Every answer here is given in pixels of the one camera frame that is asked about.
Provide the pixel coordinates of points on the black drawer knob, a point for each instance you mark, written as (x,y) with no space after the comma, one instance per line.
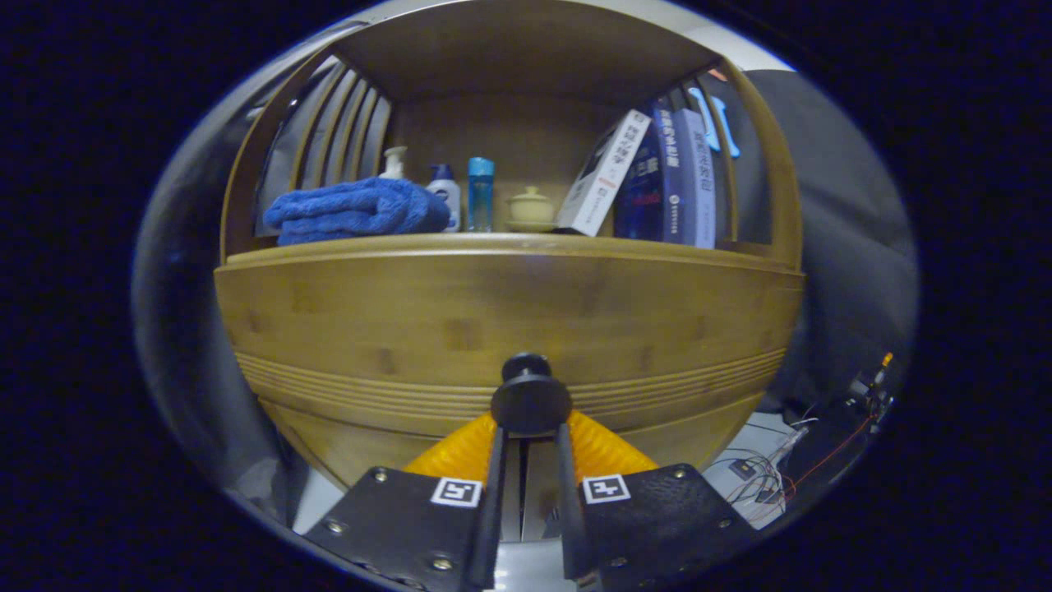
(530,399)

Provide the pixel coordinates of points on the black electronic equipment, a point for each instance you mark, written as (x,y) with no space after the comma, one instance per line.
(838,427)

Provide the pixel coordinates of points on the white book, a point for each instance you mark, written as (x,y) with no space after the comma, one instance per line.
(604,177)

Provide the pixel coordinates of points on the light blue book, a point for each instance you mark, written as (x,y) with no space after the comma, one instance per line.
(699,189)

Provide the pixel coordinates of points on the dark blue book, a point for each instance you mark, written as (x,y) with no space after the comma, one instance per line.
(649,189)

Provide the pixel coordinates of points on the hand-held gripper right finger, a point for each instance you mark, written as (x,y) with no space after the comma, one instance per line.
(569,510)

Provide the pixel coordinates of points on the white pump bottle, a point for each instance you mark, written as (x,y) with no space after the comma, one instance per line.
(394,164)

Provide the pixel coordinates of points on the wooden drawer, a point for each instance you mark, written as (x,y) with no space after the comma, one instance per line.
(411,329)

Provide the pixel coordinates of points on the beige lidded teacup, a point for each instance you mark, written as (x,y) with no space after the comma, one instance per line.
(531,207)

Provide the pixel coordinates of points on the wooden countertop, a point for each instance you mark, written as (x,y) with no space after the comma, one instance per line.
(493,242)

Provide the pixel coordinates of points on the wooden cabinet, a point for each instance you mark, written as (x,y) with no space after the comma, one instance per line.
(509,140)

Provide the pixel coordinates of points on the white bottle blue cap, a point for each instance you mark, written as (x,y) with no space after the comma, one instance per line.
(448,197)

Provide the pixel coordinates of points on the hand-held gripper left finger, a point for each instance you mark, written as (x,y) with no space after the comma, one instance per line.
(491,510)

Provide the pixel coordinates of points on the blue transparent bottle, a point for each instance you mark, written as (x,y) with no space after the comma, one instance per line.
(481,197)

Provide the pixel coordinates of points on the blue folded towel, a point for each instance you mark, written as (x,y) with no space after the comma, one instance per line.
(353,210)

